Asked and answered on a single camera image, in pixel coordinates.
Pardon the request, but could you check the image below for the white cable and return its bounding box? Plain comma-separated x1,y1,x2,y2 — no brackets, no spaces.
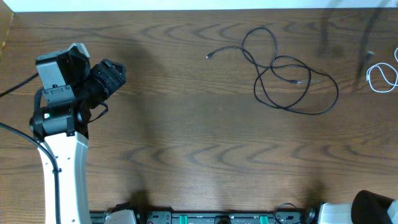
365,46,398,94

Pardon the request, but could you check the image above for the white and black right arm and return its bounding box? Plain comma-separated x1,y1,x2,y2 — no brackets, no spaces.
317,190,397,224

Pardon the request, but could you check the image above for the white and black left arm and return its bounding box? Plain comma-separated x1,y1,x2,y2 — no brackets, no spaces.
29,43,126,223

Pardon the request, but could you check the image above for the black left camera cable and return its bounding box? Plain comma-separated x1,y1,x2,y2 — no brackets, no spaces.
0,72,62,224

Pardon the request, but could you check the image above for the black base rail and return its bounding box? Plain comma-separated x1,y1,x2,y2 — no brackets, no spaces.
90,210,315,224

